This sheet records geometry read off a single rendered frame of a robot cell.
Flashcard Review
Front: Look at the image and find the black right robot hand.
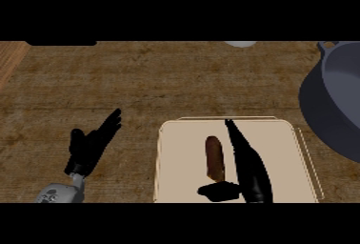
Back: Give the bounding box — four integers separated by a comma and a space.
197, 118, 275, 204

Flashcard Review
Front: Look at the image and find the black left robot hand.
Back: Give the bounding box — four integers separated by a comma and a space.
64, 108, 125, 177

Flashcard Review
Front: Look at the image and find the brown sweet potato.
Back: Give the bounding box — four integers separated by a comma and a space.
204, 135, 226, 184

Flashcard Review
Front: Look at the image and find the beige rectangular tray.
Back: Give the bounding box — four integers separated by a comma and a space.
153, 115, 327, 204

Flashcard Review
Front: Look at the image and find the black flat appliance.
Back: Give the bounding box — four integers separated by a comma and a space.
26, 40, 99, 47

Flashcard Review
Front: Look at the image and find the dark grey pot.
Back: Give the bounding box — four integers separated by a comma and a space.
299, 41, 360, 164

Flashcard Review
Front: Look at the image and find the white round object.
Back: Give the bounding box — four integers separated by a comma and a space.
223, 40, 259, 49

